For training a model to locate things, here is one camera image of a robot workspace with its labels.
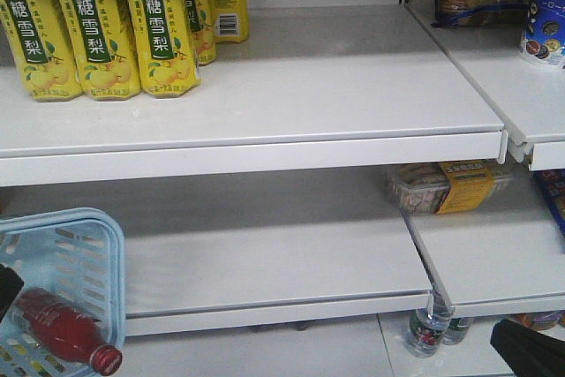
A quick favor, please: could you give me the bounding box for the light blue plastic basket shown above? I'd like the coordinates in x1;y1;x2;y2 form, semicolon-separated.
1;208;125;376

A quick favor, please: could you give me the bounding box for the red coke aluminium bottle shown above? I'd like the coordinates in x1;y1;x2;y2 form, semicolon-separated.
12;288;123;376

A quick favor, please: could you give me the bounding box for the blue oreo cup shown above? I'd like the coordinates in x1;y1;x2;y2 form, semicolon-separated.
520;0;564;72

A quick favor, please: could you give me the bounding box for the clear cookie tray yellow label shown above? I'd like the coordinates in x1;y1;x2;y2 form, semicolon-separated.
384;160;517;215

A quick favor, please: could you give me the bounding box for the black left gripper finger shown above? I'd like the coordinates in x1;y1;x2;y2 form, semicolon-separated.
0;265;24;320

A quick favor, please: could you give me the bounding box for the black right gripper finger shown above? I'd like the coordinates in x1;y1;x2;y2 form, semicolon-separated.
490;319;564;377

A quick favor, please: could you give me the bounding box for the clear water bottle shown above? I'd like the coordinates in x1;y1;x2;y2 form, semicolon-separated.
442;317;474;345
404;289;453;358

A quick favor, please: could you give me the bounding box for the blue biscuit bag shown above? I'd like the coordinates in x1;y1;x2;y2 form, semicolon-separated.
534;169;565;235

